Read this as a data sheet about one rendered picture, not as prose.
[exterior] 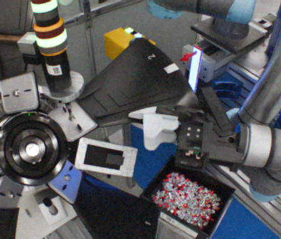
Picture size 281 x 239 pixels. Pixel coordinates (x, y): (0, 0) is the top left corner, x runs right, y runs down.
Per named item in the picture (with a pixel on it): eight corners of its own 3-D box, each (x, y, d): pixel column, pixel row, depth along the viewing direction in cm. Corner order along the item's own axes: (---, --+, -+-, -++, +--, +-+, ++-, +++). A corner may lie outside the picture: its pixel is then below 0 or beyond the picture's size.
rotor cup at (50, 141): (-25, 144, 46) (-33, 153, 35) (23, 91, 51) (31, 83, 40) (28, 192, 52) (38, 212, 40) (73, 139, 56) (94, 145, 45)
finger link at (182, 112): (155, 107, 46) (206, 117, 45) (157, 100, 47) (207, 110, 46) (154, 122, 50) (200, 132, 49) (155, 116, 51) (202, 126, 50)
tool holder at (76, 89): (26, 98, 43) (9, 50, 36) (46, 71, 48) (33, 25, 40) (73, 107, 42) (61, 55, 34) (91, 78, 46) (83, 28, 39)
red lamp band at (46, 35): (29, 38, 35) (27, 30, 34) (45, 22, 38) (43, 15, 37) (55, 40, 34) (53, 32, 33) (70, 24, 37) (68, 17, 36)
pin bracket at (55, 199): (33, 194, 67) (38, 205, 59) (51, 186, 69) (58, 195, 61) (42, 213, 68) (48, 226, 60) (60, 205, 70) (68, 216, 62)
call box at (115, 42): (105, 58, 98) (103, 33, 90) (127, 48, 103) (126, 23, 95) (132, 79, 90) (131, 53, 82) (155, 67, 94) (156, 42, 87)
